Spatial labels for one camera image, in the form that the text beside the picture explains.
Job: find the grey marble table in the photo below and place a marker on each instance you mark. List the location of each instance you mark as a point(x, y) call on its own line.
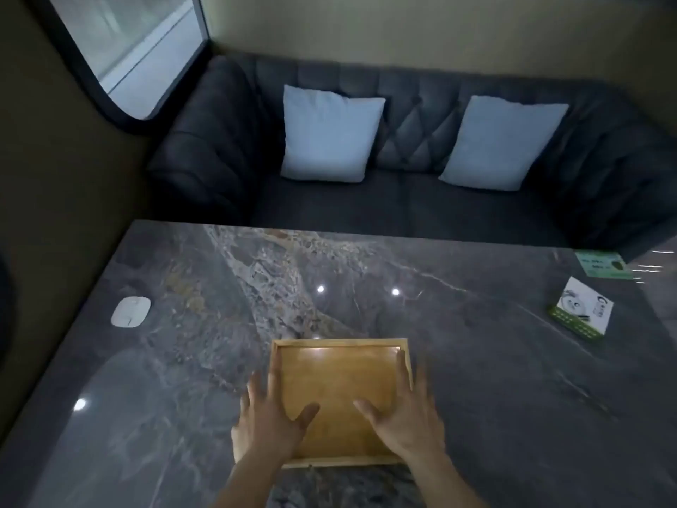
point(486, 396)

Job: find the white oval table device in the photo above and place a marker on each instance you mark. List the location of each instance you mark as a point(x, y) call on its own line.
point(130, 312)

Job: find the person's right hand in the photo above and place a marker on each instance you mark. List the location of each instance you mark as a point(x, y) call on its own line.
point(412, 423)

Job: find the person's left hand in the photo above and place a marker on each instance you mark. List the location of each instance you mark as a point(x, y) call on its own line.
point(262, 423)

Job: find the dark framed window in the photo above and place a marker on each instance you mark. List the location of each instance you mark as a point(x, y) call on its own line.
point(137, 47)

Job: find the dark grey tufted sofa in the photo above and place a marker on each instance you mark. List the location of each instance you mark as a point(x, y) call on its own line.
point(412, 206)

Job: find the light blue square pillow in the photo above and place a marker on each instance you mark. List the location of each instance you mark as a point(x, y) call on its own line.
point(500, 145)
point(330, 134)

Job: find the square wooden tray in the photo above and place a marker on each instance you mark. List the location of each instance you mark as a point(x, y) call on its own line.
point(338, 383)

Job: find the green printed sticker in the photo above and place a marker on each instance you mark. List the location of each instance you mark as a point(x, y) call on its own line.
point(600, 264)

